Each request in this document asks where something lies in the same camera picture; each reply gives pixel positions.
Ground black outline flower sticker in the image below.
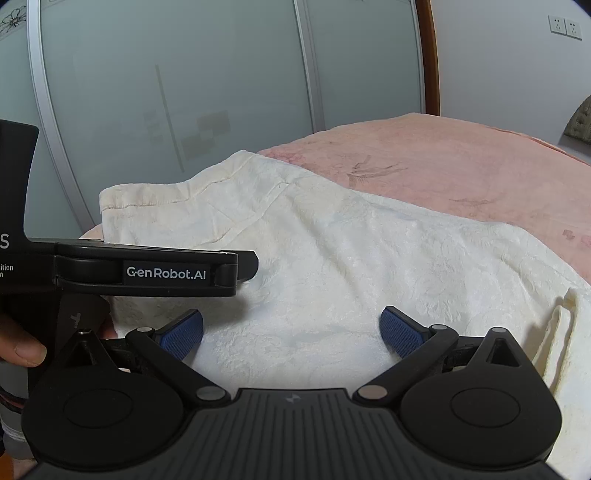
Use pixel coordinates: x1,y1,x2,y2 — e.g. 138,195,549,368
0,6,29,29

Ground frosted glass wardrobe door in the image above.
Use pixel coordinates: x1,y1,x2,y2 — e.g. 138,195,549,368
0,0,100,241
28,0,324,232
295,0,426,134

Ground green padded headboard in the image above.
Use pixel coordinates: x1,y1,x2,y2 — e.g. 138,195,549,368
563,95,591,145

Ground pink blanket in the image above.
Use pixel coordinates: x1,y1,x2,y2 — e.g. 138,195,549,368
78,112,591,282

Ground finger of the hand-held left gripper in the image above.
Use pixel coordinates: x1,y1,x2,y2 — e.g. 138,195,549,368
215,250,259,297

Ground person's left hand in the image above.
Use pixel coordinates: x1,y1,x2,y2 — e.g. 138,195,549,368
0,310,48,368

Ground white pants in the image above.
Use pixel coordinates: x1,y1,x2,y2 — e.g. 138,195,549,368
99,150,591,480

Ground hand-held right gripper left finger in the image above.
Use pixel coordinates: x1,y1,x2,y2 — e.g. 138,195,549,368
62,309,230,406

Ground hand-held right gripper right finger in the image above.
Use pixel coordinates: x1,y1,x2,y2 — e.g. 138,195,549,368
355,306,532,403

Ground brown wooden wardrobe frame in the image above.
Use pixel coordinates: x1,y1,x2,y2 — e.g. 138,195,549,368
414,0,443,117

